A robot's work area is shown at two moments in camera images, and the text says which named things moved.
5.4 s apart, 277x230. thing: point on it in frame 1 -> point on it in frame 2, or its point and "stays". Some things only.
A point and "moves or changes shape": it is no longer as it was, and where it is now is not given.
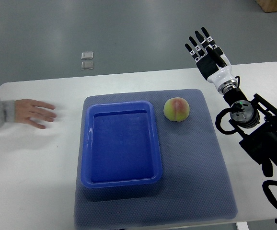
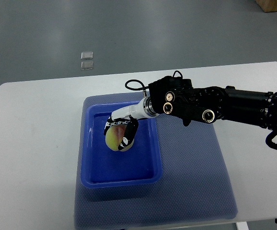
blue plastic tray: [121, 146] stays
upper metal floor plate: [87, 55] stays
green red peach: [176, 109] moves or changes shape
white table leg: [242, 225] stays
